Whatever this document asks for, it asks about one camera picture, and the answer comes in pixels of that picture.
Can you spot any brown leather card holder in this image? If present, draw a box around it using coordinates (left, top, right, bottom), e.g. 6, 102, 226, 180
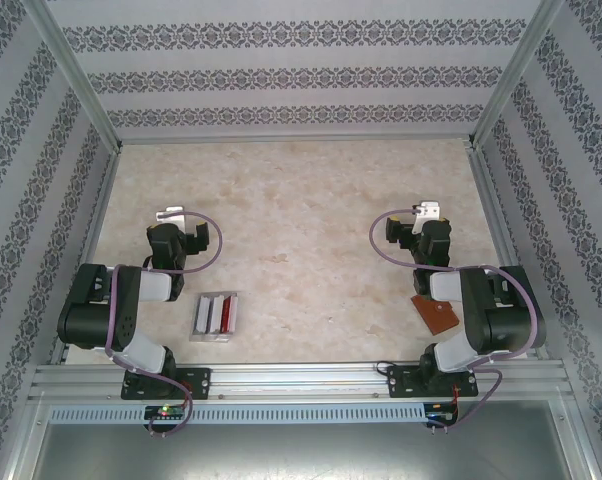
410, 293, 461, 335

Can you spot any red card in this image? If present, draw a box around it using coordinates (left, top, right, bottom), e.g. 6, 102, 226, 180
219, 294, 240, 335

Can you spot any clear acrylic card stand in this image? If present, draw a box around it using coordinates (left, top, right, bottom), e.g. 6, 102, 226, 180
188, 289, 242, 346

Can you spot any left controller board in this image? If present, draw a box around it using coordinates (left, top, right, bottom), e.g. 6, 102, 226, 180
144, 404, 188, 422

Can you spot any controller board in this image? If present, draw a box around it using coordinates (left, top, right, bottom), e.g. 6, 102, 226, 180
144, 404, 188, 422
424, 409, 458, 427

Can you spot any right controller board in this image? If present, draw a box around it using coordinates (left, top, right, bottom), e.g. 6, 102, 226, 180
424, 409, 458, 427

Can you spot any steel sheet panel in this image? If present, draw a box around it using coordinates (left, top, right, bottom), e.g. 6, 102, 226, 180
28, 399, 590, 480

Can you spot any aluminium side rail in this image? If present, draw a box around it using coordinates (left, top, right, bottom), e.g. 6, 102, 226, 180
48, 147, 125, 365
466, 147, 552, 360

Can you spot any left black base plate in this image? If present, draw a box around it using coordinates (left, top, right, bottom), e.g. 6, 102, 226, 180
120, 367, 213, 401

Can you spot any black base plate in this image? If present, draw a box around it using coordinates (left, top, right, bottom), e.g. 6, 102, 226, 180
120, 367, 213, 401
386, 364, 480, 400

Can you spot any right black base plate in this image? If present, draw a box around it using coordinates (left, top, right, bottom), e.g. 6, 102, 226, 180
386, 364, 480, 400

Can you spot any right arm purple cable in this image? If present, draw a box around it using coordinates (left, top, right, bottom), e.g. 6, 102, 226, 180
369, 208, 541, 437

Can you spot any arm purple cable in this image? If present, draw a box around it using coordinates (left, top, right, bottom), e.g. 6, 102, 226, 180
369, 208, 541, 437
103, 210, 225, 440

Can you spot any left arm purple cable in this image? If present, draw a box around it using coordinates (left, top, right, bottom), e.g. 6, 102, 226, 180
103, 210, 225, 440

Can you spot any aluminium mounting rail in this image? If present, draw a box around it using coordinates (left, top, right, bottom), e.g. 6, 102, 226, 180
28, 358, 575, 401

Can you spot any aluminium frame post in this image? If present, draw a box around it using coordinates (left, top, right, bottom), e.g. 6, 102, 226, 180
20, 0, 125, 151
466, 0, 567, 151

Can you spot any grey slotted cable duct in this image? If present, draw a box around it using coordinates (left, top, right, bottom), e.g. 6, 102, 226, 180
48, 403, 427, 425

